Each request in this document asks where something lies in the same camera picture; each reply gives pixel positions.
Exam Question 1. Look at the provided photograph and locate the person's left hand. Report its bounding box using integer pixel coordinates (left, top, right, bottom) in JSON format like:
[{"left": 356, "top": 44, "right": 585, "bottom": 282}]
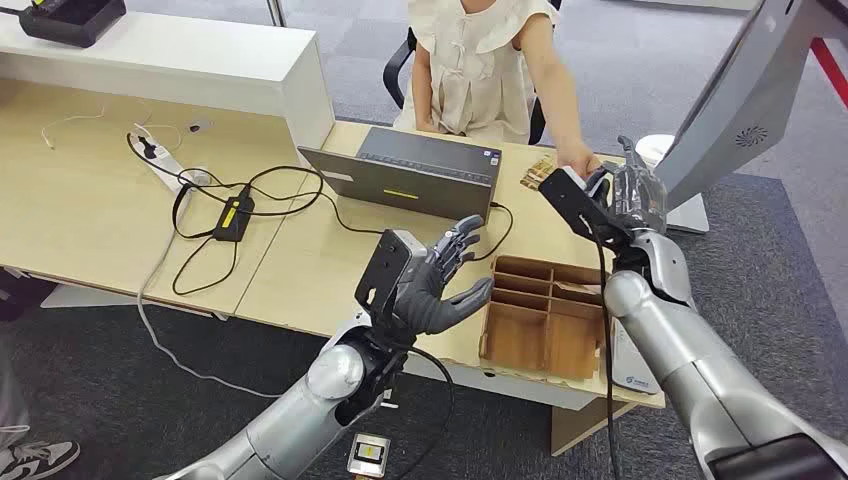
[{"left": 556, "top": 142, "right": 603, "bottom": 180}]

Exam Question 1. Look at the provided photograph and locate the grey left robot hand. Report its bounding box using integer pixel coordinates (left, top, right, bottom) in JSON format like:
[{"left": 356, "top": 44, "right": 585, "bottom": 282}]
[{"left": 395, "top": 215, "right": 496, "bottom": 337}]

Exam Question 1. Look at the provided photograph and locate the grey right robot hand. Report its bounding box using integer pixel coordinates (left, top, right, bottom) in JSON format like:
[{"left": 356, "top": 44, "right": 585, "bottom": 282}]
[{"left": 586, "top": 135, "right": 669, "bottom": 234}]

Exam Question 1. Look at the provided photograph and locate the gold room key card stack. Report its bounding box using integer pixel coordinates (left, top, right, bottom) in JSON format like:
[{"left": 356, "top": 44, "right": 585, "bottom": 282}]
[{"left": 519, "top": 155, "right": 558, "bottom": 192}]

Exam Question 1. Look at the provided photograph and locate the bystander person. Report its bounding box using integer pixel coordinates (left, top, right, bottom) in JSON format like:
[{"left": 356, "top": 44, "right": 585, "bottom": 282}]
[{"left": 0, "top": 341, "right": 81, "bottom": 480}]

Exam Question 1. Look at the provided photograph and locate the white round base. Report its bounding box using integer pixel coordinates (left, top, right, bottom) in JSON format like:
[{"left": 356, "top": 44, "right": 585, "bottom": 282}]
[{"left": 635, "top": 134, "right": 676, "bottom": 167}]

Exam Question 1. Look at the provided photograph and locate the white paper slip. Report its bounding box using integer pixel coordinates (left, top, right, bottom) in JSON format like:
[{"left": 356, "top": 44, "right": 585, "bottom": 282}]
[{"left": 553, "top": 281, "right": 605, "bottom": 297}]

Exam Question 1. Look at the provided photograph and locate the wooden divided organizer box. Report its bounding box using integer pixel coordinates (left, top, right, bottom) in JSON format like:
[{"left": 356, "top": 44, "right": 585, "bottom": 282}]
[{"left": 478, "top": 254, "right": 607, "bottom": 382}]

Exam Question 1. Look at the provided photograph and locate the grey laptop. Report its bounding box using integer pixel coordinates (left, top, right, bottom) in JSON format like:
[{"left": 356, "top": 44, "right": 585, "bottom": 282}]
[{"left": 298, "top": 127, "right": 503, "bottom": 223}]

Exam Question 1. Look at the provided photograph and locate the grey kiosk stand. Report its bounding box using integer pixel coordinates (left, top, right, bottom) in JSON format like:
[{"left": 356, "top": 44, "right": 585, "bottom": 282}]
[{"left": 652, "top": 0, "right": 848, "bottom": 234}]

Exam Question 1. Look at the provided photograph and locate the small white device yellow label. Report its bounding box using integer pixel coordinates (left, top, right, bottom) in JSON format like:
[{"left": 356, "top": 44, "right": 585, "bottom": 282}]
[{"left": 346, "top": 432, "right": 392, "bottom": 480}]

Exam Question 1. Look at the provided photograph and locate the wooden desk leg panel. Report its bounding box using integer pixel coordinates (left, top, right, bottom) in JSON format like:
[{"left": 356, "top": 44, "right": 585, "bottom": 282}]
[{"left": 551, "top": 397, "right": 637, "bottom": 457}]

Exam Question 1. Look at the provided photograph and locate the black office chair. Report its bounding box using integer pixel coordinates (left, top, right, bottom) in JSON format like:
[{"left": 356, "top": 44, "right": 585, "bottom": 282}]
[{"left": 382, "top": 29, "right": 548, "bottom": 147}]

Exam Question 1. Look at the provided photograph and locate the black power adapter yellow label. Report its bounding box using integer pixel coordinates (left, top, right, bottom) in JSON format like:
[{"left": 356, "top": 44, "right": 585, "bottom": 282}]
[{"left": 211, "top": 192, "right": 256, "bottom": 243}]

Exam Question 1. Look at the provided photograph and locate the red barrier belt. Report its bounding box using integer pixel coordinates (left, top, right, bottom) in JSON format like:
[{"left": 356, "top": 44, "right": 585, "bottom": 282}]
[{"left": 809, "top": 37, "right": 848, "bottom": 111}]

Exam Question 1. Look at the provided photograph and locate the white power strip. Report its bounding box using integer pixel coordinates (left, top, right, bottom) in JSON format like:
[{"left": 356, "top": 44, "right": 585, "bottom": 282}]
[{"left": 129, "top": 125, "right": 212, "bottom": 195}]

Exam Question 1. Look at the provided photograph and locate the white counter shelf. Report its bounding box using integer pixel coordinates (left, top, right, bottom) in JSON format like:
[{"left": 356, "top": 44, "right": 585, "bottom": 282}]
[{"left": 0, "top": 9, "right": 336, "bottom": 160}]

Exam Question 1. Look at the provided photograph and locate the black tray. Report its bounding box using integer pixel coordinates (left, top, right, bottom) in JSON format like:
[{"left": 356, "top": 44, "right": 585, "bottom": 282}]
[{"left": 18, "top": 0, "right": 127, "bottom": 49}]

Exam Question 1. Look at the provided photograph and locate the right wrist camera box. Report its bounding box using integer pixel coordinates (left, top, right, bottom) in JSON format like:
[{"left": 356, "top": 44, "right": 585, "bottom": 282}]
[{"left": 537, "top": 166, "right": 634, "bottom": 250}]

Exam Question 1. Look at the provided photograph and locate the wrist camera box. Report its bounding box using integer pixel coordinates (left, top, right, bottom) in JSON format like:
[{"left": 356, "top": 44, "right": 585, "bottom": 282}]
[
  {"left": 537, "top": 166, "right": 634, "bottom": 250},
  {"left": 354, "top": 229, "right": 429, "bottom": 319}
]

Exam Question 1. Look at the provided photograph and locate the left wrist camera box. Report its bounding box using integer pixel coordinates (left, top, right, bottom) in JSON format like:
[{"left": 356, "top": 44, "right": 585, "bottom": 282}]
[{"left": 354, "top": 229, "right": 429, "bottom": 319}]

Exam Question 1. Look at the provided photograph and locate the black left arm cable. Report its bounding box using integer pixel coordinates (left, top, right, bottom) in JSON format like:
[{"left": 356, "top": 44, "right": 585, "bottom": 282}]
[{"left": 370, "top": 343, "right": 458, "bottom": 480}]

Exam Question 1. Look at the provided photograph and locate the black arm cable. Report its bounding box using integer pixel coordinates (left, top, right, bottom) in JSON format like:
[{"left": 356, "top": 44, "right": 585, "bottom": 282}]
[
  {"left": 592, "top": 225, "right": 624, "bottom": 480},
  {"left": 370, "top": 343, "right": 458, "bottom": 480}
]

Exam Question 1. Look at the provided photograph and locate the black power cable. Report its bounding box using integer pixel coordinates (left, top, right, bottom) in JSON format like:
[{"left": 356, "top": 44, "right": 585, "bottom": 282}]
[{"left": 125, "top": 132, "right": 515, "bottom": 297}]

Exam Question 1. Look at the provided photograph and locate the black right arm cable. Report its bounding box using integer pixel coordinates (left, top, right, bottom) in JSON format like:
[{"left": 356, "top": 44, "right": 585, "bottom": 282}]
[{"left": 592, "top": 225, "right": 624, "bottom": 480}]

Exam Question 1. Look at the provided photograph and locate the thick white cable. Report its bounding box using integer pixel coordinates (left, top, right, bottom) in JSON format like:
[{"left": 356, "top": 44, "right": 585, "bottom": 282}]
[{"left": 135, "top": 192, "right": 283, "bottom": 400}]

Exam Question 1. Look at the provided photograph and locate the thin white cable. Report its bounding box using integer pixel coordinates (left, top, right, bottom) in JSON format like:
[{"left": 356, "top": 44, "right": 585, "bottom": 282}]
[{"left": 40, "top": 105, "right": 107, "bottom": 150}]

